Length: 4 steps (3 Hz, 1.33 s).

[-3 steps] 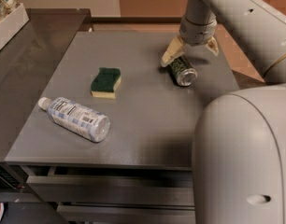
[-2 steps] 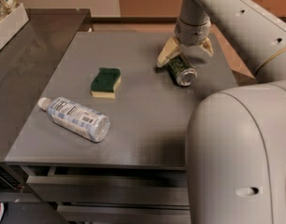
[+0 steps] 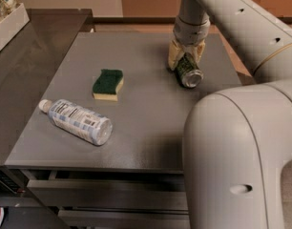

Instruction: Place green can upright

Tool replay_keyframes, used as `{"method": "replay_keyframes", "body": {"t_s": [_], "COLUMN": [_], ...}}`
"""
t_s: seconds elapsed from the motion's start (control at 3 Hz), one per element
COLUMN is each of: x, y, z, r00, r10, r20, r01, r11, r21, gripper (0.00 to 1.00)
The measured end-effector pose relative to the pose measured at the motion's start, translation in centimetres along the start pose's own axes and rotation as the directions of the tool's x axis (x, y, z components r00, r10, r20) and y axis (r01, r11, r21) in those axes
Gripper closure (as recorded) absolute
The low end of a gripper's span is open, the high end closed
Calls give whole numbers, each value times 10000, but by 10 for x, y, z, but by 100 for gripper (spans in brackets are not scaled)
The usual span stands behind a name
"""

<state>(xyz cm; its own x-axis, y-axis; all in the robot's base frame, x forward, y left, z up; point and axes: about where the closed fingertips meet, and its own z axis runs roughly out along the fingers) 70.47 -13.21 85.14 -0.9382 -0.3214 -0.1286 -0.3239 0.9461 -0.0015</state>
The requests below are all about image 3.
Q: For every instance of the white cardboard box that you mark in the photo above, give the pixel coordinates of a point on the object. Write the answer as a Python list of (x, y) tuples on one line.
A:
[(12, 25)]

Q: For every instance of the grey drawer cabinet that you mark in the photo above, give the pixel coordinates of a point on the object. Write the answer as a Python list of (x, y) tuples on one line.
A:
[(108, 156)]

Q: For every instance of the green and yellow sponge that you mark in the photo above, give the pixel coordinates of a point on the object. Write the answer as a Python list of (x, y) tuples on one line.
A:
[(108, 84)]

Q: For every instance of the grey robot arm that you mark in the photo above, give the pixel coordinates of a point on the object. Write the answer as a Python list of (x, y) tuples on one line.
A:
[(236, 142)]

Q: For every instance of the clear plastic water bottle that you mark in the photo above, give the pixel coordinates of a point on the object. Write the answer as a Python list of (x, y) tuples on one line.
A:
[(84, 123)]

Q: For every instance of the upper grey drawer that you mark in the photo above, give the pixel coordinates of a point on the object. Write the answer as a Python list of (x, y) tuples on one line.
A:
[(108, 195)]

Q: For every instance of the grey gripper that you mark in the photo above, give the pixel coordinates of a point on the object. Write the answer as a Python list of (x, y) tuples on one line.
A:
[(190, 34)]

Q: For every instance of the lower grey drawer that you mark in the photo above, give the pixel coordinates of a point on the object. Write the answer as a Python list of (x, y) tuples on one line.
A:
[(119, 220)]

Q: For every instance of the green soda can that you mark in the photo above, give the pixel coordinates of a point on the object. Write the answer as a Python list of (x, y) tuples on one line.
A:
[(187, 70)]

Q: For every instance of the grey drawer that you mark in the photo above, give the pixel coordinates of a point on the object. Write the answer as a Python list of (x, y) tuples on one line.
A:
[(108, 195), (119, 220)]

